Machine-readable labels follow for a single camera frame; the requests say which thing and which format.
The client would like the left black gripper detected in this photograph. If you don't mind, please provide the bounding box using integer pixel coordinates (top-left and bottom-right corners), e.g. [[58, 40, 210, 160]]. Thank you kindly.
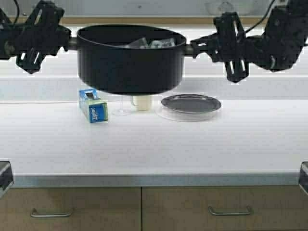
[[9, 0, 71, 74]]

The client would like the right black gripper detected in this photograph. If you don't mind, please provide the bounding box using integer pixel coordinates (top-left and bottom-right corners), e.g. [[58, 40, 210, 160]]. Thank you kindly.
[[190, 12, 249, 83]]

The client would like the black cooking pot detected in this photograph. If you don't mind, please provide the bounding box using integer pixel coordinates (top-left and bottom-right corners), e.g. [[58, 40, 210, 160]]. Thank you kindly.
[[65, 24, 188, 96]]

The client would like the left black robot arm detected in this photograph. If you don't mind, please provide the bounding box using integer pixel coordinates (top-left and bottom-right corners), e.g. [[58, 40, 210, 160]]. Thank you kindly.
[[0, 0, 72, 74]]

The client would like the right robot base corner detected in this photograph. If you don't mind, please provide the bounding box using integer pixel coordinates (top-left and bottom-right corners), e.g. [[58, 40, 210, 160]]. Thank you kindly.
[[298, 161, 308, 194]]

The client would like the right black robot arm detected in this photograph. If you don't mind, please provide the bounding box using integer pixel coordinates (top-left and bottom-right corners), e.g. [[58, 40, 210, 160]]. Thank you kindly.
[[190, 0, 308, 83]]

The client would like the clear glass bowl in cabinet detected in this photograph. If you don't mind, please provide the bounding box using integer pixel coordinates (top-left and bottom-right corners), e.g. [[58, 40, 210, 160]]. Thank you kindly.
[[204, 0, 265, 15]]

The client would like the crumpled bag inside pot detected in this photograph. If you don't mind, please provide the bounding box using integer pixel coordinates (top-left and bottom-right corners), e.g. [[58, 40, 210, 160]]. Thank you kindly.
[[123, 37, 176, 49]]

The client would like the clear round lid under plate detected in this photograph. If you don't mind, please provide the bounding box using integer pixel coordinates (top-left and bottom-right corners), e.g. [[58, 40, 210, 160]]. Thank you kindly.
[[155, 106, 218, 122]]

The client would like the blue Ziploc box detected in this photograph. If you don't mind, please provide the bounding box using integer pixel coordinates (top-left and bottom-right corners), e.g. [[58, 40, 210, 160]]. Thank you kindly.
[[78, 89, 109, 123]]

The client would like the clear wine glass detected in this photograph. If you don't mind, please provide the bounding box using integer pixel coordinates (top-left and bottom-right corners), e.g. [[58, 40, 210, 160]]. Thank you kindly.
[[112, 95, 131, 116]]

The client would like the cream ceramic mug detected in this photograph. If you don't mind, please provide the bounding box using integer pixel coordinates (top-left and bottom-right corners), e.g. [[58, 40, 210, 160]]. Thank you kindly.
[[131, 95, 152, 111]]

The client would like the middle wooden drawer front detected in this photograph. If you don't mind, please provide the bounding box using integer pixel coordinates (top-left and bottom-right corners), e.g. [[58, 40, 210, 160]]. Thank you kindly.
[[141, 186, 308, 231]]

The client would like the wooden drawer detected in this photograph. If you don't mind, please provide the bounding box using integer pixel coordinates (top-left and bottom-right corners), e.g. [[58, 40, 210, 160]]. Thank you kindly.
[[141, 186, 308, 231], [0, 188, 141, 231]]

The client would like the left wooden drawer front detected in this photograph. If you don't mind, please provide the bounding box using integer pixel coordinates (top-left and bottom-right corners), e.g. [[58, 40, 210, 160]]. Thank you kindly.
[[0, 188, 141, 231]]

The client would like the middle drawer metal handle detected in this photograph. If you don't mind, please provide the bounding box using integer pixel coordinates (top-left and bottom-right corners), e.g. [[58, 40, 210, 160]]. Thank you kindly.
[[208, 206, 253, 217]]

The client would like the drawer metal handle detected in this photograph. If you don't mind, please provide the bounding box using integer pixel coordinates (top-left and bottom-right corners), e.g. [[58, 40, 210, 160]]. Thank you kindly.
[[208, 206, 253, 217], [30, 208, 74, 219]]

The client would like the left drawer metal handle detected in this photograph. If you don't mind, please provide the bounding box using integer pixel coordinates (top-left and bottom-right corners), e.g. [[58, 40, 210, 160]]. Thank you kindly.
[[30, 208, 74, 219]]

